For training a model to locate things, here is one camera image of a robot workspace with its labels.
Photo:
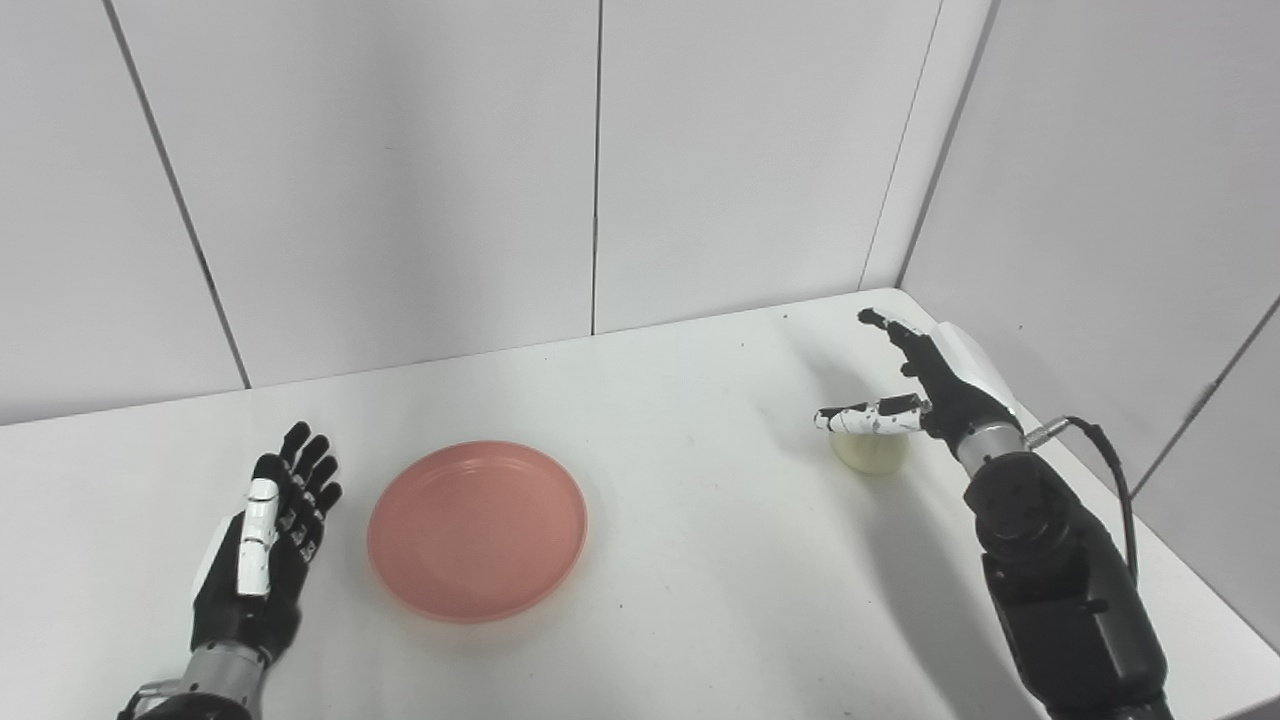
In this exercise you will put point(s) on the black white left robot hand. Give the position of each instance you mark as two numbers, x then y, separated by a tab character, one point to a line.
260	580

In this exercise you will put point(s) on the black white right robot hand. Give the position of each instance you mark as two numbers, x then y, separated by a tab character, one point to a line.
945	395

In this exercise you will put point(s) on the cream steamed bun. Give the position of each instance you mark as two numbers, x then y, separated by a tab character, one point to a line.
870	455

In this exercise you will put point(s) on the pink round plate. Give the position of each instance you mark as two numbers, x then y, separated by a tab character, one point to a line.
478	530

